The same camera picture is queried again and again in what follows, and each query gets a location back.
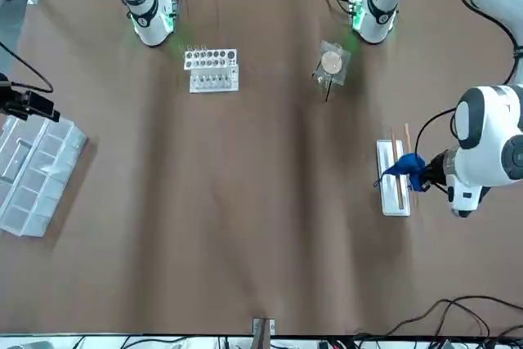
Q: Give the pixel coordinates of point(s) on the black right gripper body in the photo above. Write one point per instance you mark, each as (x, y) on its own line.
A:
(14, 99)

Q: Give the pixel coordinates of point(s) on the blue rag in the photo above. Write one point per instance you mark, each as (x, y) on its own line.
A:
(406, 165)

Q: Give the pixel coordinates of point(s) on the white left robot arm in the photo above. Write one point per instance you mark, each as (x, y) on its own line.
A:
(490, 153)

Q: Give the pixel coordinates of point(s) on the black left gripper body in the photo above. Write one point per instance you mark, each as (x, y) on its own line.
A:
(437, 169)

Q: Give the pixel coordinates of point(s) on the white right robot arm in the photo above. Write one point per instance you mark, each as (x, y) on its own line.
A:
(147, 18)

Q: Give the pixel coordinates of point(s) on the clear plastic compartment box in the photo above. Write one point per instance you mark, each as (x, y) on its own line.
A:
(37, 177)

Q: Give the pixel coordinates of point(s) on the white test tube rack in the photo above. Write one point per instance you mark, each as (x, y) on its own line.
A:
(212, 79)

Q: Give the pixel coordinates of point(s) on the aluminium frame post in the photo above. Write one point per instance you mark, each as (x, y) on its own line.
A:
(263, 332)

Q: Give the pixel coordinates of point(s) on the white rack with wooden rods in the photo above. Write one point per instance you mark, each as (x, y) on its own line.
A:
(388, 185)

